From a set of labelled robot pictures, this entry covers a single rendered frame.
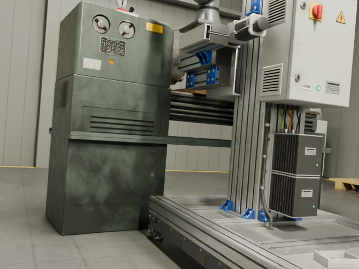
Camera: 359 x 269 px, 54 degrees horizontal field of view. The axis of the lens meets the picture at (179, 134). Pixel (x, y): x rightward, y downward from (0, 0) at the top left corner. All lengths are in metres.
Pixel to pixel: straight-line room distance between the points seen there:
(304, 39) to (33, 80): 4.01
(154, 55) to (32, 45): 3.12
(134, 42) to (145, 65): 0.14
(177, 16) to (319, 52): 4.29
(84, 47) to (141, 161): 0.72
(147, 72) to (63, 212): 0.91
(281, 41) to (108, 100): 0.98
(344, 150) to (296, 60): 5.22
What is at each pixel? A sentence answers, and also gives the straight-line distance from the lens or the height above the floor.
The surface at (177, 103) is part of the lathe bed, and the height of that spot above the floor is 0.78.
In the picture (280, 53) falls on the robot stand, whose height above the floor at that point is 0.96.
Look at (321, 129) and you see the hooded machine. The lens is 6.19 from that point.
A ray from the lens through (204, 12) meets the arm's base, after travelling 1.95.
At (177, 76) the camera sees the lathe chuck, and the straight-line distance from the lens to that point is 2.40.
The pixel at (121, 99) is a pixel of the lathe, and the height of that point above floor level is 0.76.
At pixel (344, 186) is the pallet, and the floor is 0.04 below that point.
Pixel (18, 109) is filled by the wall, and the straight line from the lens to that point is 5.02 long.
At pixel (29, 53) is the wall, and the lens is 5.09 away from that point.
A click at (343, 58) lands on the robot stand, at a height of 0.97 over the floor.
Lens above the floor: 0.60
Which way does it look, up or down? level
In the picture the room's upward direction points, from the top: 4 degrees clockwise
